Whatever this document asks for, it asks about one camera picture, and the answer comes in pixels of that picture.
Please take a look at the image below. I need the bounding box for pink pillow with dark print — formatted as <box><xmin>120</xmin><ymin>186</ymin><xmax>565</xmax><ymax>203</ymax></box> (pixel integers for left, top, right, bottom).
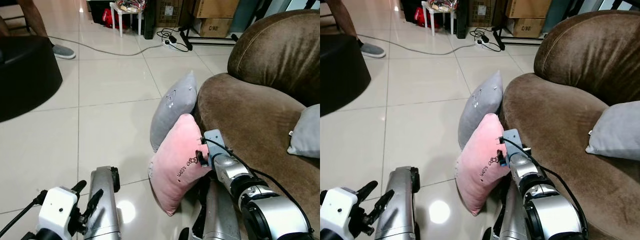
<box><xmin>455</xmin><ymin>113</ymin><xmax>512</xmax><ymax>217</ymax></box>
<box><xmin>148</xmin><ymin>113</ymin><xmax>213</xmax><ymax>217</ymax></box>

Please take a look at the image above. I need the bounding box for grey pillow with white print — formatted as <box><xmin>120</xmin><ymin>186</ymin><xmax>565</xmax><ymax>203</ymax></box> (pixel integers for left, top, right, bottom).
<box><xmin>150</xmin><ymin>71</ymin><xmax>199</xmax><ymax>153</ymax></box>
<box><xmin>457</xmin><ymin>70</ymin><xmax>504</xmax><ymax>151</ymax></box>

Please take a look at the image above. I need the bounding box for brown velvet sofa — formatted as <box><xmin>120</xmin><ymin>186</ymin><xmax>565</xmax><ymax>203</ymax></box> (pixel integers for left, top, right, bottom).
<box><xmin>499</xmin><ymin>10</ymin><xmax>640</xmax><ymax>240</ymax></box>
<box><xmin>194</xmin><ymin>9</ymin><xmax>321</xmax><ymax>240</ymax></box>

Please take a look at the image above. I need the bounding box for plain grey pillow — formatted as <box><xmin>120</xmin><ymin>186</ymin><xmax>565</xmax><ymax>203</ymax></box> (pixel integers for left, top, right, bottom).
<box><xmin>287</xmin><ymin>103</ymin><xmax>321</xmax><ymax>159</ymax></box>
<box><xmin>585</xmin><ymin>100</ymin><xmax>640</xmax><ymax>162</ymax></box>

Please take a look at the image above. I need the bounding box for silver right robot leg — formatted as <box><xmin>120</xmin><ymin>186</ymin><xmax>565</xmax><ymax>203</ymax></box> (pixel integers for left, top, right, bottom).
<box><xmin>179</xmin><ymin>175</ymin><xmax>242</xmax><ymax>240</ymax></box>
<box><xmin>481</xmin><ymin>177</ymin><xmax>526</xmax><ymax>240</ymax></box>

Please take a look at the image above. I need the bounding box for black metal stand base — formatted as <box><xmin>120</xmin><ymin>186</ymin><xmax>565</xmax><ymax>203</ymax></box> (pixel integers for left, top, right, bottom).
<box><xmin>179</xmin><ymin>25</ymin><xmax>240</xmax><ymax>51</ymax></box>
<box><xmin>492</xmin><ymin>25</ymin><xmax>548</xmax><ymax>51</ymax></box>

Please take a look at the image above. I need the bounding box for black ottoman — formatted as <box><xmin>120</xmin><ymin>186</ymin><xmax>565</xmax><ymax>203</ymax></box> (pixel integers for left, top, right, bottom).
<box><xmin>0</xmin><ymin>35</ymin><xmax>64</xmax><ymax>123</ymax></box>
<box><xmin>320</xmin><ymin>32</ymin><xmax>372</xmax><ymax>117</ymax></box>

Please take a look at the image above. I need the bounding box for cardboard box with black print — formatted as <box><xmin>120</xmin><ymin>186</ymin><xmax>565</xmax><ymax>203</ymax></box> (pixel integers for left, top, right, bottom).
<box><xmin>511</xmin><ymin>17</ymin><xmax>546</xmax><ymax>39</ymax></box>
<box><xmin>198</xmin><ymin>17</ymin><xmax>234</xmax><ymax>39</ymax></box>

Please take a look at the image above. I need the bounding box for grey slip-on shoe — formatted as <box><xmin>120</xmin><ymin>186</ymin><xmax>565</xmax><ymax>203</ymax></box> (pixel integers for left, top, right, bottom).
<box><xmin>359</xmin><ymin>42</ymin><xmax>386</xmax><ymax>59</ymax></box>
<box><xmin>52</xmin><ymin>44</ymin><xmax>77</xmax><ymax>60</ymax></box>

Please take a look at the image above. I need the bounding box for dark brown carton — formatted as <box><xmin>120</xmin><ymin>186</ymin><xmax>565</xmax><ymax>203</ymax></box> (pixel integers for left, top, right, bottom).
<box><xmin>155</xmin><ymin>0</ymin><xmax>184</xmax><ymax>28</ymax></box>
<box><xmin>468</xmin><ymin>0</ymin><xmax>496</xmax><ymax>28</ymax></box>

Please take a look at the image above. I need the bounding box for plain cardboard box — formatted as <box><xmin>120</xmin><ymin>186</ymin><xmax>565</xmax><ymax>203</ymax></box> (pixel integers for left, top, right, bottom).
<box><xmin>505</xmin><ymin>0</ymin><xmax>553</xmax><ymax>19</ymax></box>
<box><xmin>193</xmin><ymin>0</ymin><xmax>240</xmax><ymax>20</ymax></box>

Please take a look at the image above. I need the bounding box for white plastic stool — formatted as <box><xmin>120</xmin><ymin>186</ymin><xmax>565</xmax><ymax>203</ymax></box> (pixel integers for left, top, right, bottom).
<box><xmin>109</xmin><ymin>2</ymin><xmax>144</xmax><ymax>38</ymax></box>
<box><xmin>421</xmin><ymin>1</ymin><xmax>457</xmax><ymax>36</ymax></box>

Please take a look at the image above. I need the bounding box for red bag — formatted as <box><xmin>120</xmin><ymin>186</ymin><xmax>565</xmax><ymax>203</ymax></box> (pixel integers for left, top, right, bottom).
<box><xmin>414</xmin><ymin>7</ymin><xmax>442</xmax><ymax>29</ymax></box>
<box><xmin>102</xmin><ymin>8</ymin><xmax>129</xmax><ymax>30</ymax></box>

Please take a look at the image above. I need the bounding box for shiny foil bag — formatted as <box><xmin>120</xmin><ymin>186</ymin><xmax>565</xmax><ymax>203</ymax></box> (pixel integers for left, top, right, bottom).
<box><xmin>115</xmin><ymin>0</ymin><xmax>147</xmax><ymax>14</ymax></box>
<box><xmin>427</xmin><ymin>0</ymin><xmax>459</xmax><ymax>13</ymax></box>

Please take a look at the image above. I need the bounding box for person's bare leg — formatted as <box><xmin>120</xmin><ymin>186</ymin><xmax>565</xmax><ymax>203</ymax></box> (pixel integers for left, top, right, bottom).
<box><xmin>327</xmin><ymin>0</ymin><xmax>362</xmax><ymax>45</ymax></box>
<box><xmin>17</xmin><ymin>0</ymin><xmax>56</xmax><ymax>49</ymax></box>

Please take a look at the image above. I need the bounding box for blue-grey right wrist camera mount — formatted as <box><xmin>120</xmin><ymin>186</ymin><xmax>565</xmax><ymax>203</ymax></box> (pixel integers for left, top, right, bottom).
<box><xmin>202</xmin><ymin>129</ymin><xmax>226</xmax><ymax>169</ymax></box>
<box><xmin>501</xmin><ymin>128</ymin><xmax>524</xmax><ymax>166</ymax></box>

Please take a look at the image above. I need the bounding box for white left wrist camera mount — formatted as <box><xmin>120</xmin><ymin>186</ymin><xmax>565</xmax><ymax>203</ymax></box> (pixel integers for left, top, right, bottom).
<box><xmin>37</xmin><ymin>186</ymin><xmax>80</xmax><ymax>240</ymax></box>
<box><xmin>320</xmin><ymin>187</ymin><xmax>357</xmax><ymax>237</ymax></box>

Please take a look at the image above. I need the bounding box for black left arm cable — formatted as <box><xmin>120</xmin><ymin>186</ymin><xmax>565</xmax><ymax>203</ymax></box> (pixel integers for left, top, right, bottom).
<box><xmin>0</xmin><ymin>190</ymin><xmax>48</xmax><ymax>238</ymax></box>

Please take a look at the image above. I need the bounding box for black tangled power cable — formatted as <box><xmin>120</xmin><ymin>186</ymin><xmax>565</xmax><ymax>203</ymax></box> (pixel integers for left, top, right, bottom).
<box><xmin>469</xmin><ymin>27</ymin><xmax>505</xmax><ymax>53</ymax></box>
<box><xmin>156</xmin><ymin>27</ymin><xmax>194</xmax><ymax>53</ymax></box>

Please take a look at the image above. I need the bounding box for grey floor cable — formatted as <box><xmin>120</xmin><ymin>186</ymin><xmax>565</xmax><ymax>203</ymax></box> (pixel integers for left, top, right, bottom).
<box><xmin>357</xmin><ymin>34</ymin><xmax>480</xmax><ymax>56</ymax></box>
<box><xmin>47</xmin><ymin>35</ymin><xmax>168</xmax><ymax>57</ymax></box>

